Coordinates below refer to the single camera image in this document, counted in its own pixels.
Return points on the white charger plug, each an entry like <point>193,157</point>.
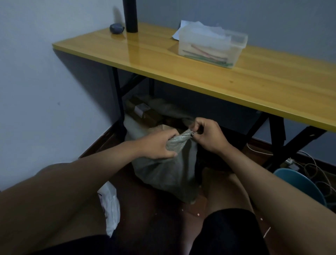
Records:
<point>291,164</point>

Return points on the person's leg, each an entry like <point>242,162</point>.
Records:
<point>225,189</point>
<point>78,218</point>

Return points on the yellow wooden desk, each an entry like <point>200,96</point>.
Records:
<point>157,57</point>

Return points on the grey woven sack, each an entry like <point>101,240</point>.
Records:
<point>170,168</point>

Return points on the black metal desk leg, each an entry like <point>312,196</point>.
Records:
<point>278,144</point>
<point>118,99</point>

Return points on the person's left hand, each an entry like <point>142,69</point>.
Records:
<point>157,145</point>

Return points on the blue plastic bucket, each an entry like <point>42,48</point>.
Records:
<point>300,185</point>

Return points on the person's right leg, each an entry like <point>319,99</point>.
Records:
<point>225,189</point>

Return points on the long brown parcel with label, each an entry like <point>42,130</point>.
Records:
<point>144,110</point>

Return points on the white bag with red print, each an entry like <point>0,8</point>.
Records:
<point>110,207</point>

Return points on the black shorts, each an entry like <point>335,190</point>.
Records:
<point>228,233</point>

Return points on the small dark round case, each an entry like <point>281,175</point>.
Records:
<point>116,29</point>

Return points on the person's right forearm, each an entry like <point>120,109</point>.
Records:
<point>281,202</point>

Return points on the person's left forearm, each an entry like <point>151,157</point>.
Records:
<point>65,199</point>

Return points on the black cylindrical bottle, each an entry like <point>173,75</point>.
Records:
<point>130,14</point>

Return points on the clear plastic box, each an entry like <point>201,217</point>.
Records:
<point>236,55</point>

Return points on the person's left leg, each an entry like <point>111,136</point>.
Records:
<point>78,218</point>

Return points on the person's right hand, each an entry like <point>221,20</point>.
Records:
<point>210,136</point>

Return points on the white tissue sheet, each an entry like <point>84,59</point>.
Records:
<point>178,32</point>

